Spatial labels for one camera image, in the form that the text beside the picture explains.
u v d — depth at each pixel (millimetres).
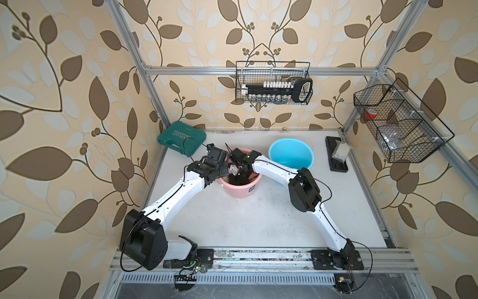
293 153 876
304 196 587
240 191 844
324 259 723
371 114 806
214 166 628
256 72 912
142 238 409
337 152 1021
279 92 847
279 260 753
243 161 738
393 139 721
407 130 722
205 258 740
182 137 1116
